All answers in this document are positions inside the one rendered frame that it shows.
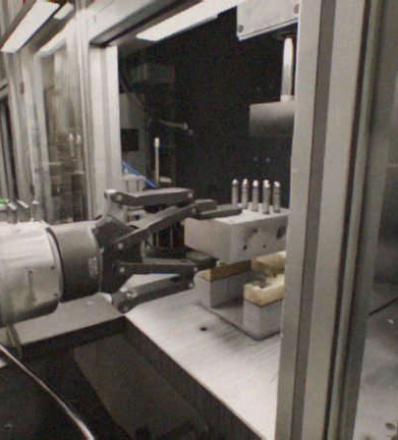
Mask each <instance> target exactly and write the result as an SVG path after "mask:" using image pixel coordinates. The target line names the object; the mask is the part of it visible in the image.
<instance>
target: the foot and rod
mask: <svg viewBox="0 0 398 440"><path fill-rule="evenodd" d="M297 48H298V34H297V33H286V34H283V52H282V59H283V70H282V88H281V102H276V103H267V104H259V105H251V122H250V138H293V137H294V132H295V127H294V123H295V80H296V64H297Z"/></svg>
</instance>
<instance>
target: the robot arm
mask: <svg viewBox="0 0 398 440"><path fill-rule="evenodd" d="M104 197H105V198H106V199H107V201H106V204H105V208H104V212H103V214H100V215H98V216H97V217H95V218H94V219H92V220H89V221H84V222H78V223H72V224H64V225H57V226H50V227H47V228H46V229H45V228H44V226H43V225H42V224H40V223H38V222H35V221H33V222H27V223H22V224H14V225H12V224H9V225H1V226H0V328H4V327H8V326H9V325H13V324H17V323H20V322H24V321H28V320H31V319H34V318H37V317H40V316H44V315H47V314H51V313H53V312H54V311H56V308H57V306H58V303H68V302H71V301H75V300H79V299H82V298H86V297H90V296H93V295H95V294H97V293H106V294H110V295H111V297H112V301H111V303H112V305H113V306H114V307H116V308H117V309H118V311H119V312H120V313H121V314H126V313H128V312H129V311H131V310H132V309H134V308H135V307H137V306H138V305H139V304H142V303H147V302H151V301H154V300H157V299H160V298H163V297H167V296H170V295H173V294H177V293H179V292H186V291H189V290H192V289H193V288H194V286H195V282H194V278H195V276H196V274H197V273H198V272H201V271H204V270H207V269H211V268H214V267H215V266H216V264H217V261H218V260H220V259H218V258H216V257H213V256H211V255H208V254H207V253H205V252H202V251H200V250H196V251H191V252H186V259H188V260H186V259H184V258H182V259H167V258H145V257H142V253H141V247H142V241H145V240H147V239H149V238H150V237H151V235H152V234H154V233H157V232H159V231H161V230H163V229H165V228H167V227H170V226H172V225H174V224H176V223H178V222H181V221H183V220H185V219H187V218H192V219H196V220H199V221H201V220H206V219H211V218H217V217H222V216H228V215H234V214H240V213H243V207H242V206H238V205H233V204H221V205H217V201H214V200H210V199H203V200H196V201H194V191H190V190H185V189H179V188H177V189H168V190H158V191H150V192H131V193H122V192H116V191H112V190H107V191H106V192H105V193H104ZM175 201H179V203H178V204H175V205H173V206H171V207H168V208H166V209H164V210H161V211H159V212H157V213H154V214H152V215H150V216H148V217H146V218H143V219H142V220H140V221H134V222H131V223H129V224H125V223H123V222H121V221H120V220H118V219H116V218H115V215H116V214H117V213H118V212H124V211H125V210H126V209H127V208H128V206H133V207H137V206H146V205H153V204H160V203H168V202H175ZM150 274H180V275H176V276H173V277H169V278H165V279H161V280H157V281H155V282H151V283H147V284H143V285H139V286H136V287H130V288H128V289H127V288H121V287H122V286H123V285H125V284H126V283H127V282H128V281H129V280H130V279H131V278H132V277H133V276H134V275H150Z"/></svg>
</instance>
